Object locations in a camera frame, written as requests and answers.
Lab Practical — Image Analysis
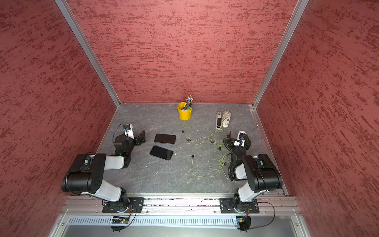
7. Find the black smartphone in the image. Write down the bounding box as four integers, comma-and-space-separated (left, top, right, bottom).
150, 146, 174, 161
154, 133, 176, 144

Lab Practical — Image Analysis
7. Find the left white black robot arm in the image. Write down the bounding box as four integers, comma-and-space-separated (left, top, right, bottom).
61, 130, 146, 213

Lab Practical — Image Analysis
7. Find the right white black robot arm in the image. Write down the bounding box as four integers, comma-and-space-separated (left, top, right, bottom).
220, 131, 283, 214

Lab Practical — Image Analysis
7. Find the beige black stapler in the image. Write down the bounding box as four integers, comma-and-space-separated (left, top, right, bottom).
216, 112, 222, 129

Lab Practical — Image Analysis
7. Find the yellow bucket pen holder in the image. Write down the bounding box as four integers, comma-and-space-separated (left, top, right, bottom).
177, 102, 192, 121

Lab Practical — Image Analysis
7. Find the pens and pencils bunch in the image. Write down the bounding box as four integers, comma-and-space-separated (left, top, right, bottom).
182, 95, 193, 111

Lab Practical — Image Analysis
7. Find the left electronics board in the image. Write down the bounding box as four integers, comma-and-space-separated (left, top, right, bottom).
111, 216, 130, 225

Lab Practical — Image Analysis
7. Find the electronics board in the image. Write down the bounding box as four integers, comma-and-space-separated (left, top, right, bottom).
236, 216, 251, 232
111, 216, 130, 225

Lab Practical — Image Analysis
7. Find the right electronics board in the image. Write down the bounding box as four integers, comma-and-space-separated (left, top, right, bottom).
236, 216, 251, 232

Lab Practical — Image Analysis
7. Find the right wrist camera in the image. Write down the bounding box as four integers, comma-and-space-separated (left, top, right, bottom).
235, 131, 248, 147

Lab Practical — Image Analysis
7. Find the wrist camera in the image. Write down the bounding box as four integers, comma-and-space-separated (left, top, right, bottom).
123, 124, 134, 139
235, 131, 248, 147

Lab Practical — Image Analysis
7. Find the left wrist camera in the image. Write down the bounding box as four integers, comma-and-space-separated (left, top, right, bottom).
123, 124, 134, 139

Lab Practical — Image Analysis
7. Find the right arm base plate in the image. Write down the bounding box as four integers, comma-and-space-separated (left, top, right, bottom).
220, 197, 260, 214

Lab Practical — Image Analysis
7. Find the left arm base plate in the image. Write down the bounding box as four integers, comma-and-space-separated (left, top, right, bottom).
102, 197, 145, 214

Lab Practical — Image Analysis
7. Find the aluminium mounting rail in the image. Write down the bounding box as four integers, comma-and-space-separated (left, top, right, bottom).
59, 193, 303, 216

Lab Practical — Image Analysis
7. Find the left corner aluminium post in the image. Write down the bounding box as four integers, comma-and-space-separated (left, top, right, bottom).
55, 0, 121, 108

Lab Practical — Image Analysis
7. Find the corner aluminium post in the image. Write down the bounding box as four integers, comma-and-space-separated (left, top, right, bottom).
252, 0, 309, 110
55, 0, 121, 108

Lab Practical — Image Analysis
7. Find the right corner aluminium post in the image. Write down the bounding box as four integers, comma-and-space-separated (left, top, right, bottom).
252, 0, 309, 110

